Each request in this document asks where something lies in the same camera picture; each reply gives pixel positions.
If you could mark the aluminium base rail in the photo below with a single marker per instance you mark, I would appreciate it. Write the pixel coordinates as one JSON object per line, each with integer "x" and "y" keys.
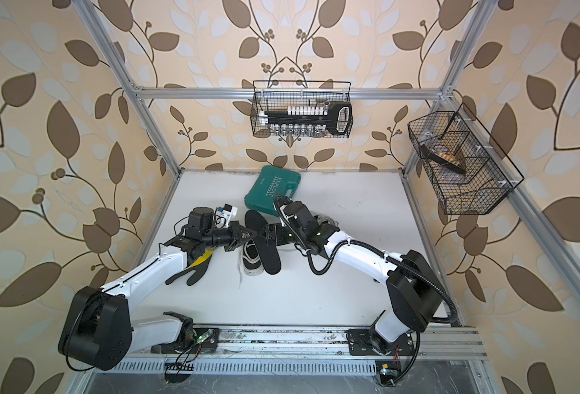
{"x": 307, "y": 350}

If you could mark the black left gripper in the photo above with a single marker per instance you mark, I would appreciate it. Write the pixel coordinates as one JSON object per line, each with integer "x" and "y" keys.
{"x": 235, "y": 239}

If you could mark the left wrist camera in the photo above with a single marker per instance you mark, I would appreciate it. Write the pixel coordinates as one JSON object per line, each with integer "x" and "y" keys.
{"x": 205, "y": 219}

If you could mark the black white sneaker with laces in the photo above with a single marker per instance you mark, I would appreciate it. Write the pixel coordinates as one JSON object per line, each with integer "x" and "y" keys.
{"x": 249, "y": 263}

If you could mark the yellow black work glove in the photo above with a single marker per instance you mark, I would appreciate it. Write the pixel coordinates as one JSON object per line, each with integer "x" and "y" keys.
{"x": 195, "y": 271}

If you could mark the black socket bit holder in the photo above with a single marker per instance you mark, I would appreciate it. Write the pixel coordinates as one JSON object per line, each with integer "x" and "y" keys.
{"x": 324, "y": 119}

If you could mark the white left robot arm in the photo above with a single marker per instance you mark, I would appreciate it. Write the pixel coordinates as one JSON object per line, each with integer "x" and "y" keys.
{"x": 99, "y": 330}

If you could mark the wire basket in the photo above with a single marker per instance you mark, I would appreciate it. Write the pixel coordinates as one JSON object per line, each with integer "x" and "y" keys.
{"x": 281, "y": 94}
{"x": 490, "y": 173}

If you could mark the green plastic tool case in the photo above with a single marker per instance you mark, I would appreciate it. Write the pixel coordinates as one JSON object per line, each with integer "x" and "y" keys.
{"x": 271, "y": 182}

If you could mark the back wire basket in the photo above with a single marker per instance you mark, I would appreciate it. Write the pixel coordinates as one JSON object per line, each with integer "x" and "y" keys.
{"x": 281, "y": 94}

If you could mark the right wire basket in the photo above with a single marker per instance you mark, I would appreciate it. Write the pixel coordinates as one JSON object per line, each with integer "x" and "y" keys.
{"x": 490, "y": 173}

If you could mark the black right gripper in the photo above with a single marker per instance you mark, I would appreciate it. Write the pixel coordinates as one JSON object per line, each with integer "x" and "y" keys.
{"x": 278, "y": 227}

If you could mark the brush in right basket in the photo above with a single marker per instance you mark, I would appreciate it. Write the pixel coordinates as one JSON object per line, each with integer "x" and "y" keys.
{"x": 445, "y": 160}

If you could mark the black insole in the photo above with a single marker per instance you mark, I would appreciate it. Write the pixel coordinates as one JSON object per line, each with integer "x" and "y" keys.
{"x": 269, "y": 255}

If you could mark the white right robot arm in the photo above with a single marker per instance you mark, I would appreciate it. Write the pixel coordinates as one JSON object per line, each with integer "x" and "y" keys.
{"x": 414, "y": 292}

